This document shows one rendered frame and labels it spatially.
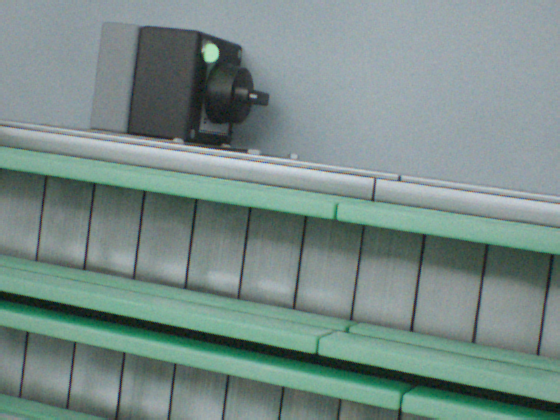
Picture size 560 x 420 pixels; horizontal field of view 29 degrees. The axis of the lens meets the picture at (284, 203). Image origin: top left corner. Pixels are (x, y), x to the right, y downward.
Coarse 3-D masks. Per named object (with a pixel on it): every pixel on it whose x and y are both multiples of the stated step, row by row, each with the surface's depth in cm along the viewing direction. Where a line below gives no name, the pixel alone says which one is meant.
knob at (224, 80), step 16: (224, 64) 79; (208, 80) 78; (224, 80) 78; (240, 80) 78; (208, 96) 78; (224, 96) 78; (240, 96) 77; (256, 96) 78; (208, 112) 79; (224, 112) 78; (240, 112) 79
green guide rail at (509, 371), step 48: (0, 288) 67; (48, 288) 65; (96, 288) 66; (144, 288) 69; (240, 336) 61; (288, 336) 60; (336, 336) 60; (384, 336) 64; (432, 336) 65; (480, 384) 56; (528, 384) 56
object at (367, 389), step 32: (0, 320) 67; (32, 320) 66; (64, 320) 66; (96, 320) 67; (128, 320) 70; (128, 352) 64; (160, 352) 63; (192, 352) 62; (224, 352) 63; (256, 352) 64; (288, 352) 66; (288, 384) 60; (320, 384) 59; (352, 384) 59; (384, 384) 60; (416, 384) 63; (448, 384) 63; (448, 416) 57; (480, 416) 56; (512, 416) 56; (544, 416) 57
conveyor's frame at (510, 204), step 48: (0, 144) 77; (48, 144) 75; (96, 144) 74; (144, 144) 73; (336, 192) 68; (384, 192) 67; (432, 192) 66; (480, 192) 65; (528, 192) 65; (240, 288) 71; (480, 288) 65
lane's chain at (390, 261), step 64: (0, 192) 77; (64, 192) 75; (128, 192) 73; (64, 256) 75; (128, 256) 73; (192, 256) 71; (256, 256) 70; (320, 256) 68; (384, 256) 67; (448, 256) 66; (512, 256) 64; (384, 320) 67; (448, 320) 66; (512, 320) 64
